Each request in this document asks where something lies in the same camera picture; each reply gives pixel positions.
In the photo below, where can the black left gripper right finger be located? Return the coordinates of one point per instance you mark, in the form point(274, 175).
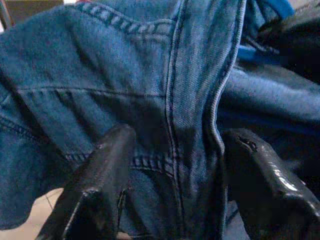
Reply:
point(265, 190)

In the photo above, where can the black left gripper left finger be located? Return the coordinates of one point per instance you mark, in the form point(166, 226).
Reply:
point(100, 180)

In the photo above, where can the blue denim garment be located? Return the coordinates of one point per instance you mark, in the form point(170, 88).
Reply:
point(125, 75)

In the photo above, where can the blue clothes hanger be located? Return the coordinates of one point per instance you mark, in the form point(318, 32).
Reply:
point(285, 8)

